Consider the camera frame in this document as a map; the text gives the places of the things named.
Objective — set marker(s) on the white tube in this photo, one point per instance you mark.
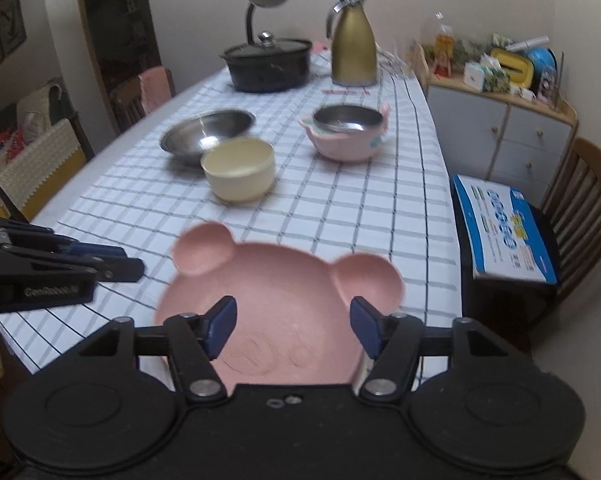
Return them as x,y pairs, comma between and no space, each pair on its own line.
528,43

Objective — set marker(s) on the yellow storage cabinet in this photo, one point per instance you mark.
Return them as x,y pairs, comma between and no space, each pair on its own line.
40,170

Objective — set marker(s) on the clear drinking glass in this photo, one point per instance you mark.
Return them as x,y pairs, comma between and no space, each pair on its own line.
395,60

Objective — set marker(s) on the dark wooden chair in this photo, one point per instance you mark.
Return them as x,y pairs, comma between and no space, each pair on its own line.
125,105
585,200

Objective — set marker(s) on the beige tote bag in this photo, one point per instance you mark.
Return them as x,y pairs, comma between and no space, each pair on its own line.
40,110

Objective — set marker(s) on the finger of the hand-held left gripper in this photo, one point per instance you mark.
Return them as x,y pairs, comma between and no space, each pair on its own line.
125,270
100,250

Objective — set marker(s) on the pink bowl with steel liner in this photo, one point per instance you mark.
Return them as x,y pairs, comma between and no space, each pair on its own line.
345,145

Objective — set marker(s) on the yellow storage box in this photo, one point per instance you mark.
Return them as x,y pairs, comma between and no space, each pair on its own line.
515,65

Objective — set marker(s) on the glass pot lid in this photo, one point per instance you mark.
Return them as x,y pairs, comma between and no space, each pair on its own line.
268,47

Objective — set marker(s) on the black cooking pot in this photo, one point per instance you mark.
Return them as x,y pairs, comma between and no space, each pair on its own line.
268,72

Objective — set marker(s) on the light wooden chair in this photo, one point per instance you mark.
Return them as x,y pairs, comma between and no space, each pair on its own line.
421,62

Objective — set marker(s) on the pink towel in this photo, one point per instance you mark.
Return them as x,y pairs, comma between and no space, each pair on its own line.
153,87

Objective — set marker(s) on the blue globe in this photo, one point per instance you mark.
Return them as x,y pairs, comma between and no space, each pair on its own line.
543,62

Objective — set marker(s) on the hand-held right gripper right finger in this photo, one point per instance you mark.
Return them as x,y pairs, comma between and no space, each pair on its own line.
364,325

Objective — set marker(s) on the blue printed flat box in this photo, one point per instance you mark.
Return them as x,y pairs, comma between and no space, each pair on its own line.
510,230

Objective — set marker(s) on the stainless steel bowl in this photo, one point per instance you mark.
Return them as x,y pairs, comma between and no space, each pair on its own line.
195,135

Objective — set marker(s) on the cream bowl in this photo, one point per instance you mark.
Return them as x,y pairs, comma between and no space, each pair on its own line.
240,170

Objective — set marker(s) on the clear acrylic stand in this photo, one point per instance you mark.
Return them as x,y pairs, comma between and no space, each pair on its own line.
550,82

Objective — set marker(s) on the white green tissue box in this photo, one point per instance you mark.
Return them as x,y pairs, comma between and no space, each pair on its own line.
483,76

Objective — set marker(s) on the white checkered tablecloth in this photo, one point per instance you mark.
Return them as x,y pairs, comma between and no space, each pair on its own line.
330,200

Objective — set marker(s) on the white wooden cabinet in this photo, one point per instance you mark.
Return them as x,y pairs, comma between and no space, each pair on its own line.
500,130

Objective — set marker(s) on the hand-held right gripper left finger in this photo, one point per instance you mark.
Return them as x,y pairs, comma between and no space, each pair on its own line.
220,325

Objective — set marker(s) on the gold thermos jug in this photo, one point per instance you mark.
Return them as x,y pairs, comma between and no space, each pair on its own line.
353,50

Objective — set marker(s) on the pink bear-shaped plate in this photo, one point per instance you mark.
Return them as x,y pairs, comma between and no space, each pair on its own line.
280,285

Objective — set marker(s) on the dark wooden bookshelf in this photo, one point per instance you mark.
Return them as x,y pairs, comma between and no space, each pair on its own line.
115,20

